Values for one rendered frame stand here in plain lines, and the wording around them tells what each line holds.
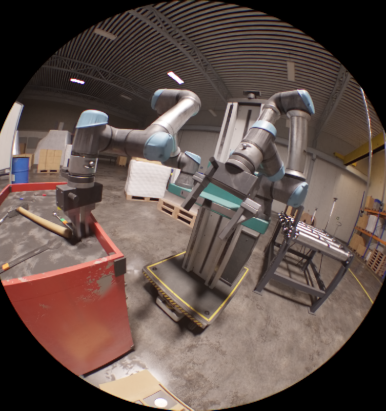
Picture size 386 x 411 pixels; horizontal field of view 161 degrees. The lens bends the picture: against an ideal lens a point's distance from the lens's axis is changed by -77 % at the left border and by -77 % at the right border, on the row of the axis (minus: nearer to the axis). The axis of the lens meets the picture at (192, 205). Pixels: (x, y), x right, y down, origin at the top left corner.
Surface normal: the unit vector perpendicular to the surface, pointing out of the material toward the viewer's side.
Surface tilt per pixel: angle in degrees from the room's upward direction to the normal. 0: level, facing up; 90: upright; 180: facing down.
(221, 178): 67
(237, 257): 90
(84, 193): 90
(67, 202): 90
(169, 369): 0
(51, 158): 90
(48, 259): 0
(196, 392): 0
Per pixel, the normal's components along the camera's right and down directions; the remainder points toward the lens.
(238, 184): -0.51, -0.36
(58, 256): 0.25, -0.94
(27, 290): 0.80, 0.35
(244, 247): -0.61, 0.04
